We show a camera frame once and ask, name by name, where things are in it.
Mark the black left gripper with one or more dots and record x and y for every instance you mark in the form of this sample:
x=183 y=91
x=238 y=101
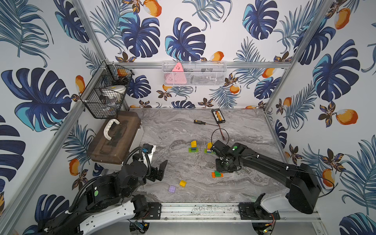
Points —
x=155 y=172

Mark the brown translucent tool case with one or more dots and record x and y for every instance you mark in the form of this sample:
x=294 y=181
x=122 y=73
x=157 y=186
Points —
x=116 y=138

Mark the lime long base lego brick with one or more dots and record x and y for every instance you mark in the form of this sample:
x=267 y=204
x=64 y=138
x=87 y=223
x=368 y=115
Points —
x=196 y=150

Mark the yellow sloped lego brick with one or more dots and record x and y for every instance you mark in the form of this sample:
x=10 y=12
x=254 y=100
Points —
x=182 y=183

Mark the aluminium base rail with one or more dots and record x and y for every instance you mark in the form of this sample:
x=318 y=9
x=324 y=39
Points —
x=193 y=212

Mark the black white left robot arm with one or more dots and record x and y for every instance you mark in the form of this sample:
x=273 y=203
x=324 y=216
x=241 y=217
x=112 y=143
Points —
x=104 y=200

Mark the purple square lego brick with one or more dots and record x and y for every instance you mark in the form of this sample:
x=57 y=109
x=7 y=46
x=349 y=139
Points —
x=172 y=189

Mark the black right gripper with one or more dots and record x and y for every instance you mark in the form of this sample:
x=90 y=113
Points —
x=218 y=168

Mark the black screwdriver bit case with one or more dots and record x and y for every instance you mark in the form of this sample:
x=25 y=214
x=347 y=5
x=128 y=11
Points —
x=218 y=116

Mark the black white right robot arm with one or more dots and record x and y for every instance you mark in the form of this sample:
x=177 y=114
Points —
x=302 y=188

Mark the black wire basket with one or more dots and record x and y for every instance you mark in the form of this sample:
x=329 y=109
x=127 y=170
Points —
x=106 y=75

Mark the white object in basket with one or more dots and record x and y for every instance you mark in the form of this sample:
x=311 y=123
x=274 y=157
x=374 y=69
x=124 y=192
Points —
x=112 y=92

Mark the white wire wall shelf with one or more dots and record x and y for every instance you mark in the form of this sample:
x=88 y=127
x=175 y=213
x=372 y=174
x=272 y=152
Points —
x=203 y=73

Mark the pink triangular object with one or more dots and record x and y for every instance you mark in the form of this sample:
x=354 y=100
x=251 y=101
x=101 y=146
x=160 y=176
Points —
x=175 y=75

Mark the green square lego brick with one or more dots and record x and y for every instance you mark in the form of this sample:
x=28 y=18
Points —
x=218 y=174

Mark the black yellow screwdriver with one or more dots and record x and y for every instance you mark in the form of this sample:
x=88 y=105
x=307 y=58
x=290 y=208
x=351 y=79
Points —
x=203 y=123

